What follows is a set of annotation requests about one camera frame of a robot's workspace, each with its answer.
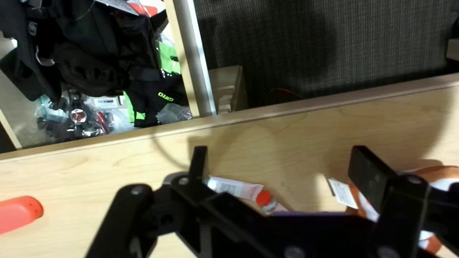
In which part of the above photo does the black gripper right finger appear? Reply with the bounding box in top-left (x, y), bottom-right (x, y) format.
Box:
top-left (347, 145), bottom-right (428, 225)

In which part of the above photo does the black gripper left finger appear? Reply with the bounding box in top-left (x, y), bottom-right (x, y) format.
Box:
top-left (187, 146), bottom-right (207, 182)

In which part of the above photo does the white metal desk leg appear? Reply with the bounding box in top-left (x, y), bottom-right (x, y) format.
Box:
top-left (172, 0), bottom-right (216, 116)

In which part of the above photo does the brown white plush toy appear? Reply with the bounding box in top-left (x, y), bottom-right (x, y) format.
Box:
top-left (326, 164), bottom-right (459, 255)

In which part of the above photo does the white tube green cap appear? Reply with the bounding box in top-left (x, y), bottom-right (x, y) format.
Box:
top-left (206, 177), bottom-right (286, 215)

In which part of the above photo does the pile of black clothes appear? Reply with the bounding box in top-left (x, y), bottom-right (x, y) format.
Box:
top-left (0, 0), bottom-right (192, 142)

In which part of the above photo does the orange plastic tool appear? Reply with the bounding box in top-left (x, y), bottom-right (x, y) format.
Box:
top-left (0, 195), bottom-right (44, 234)

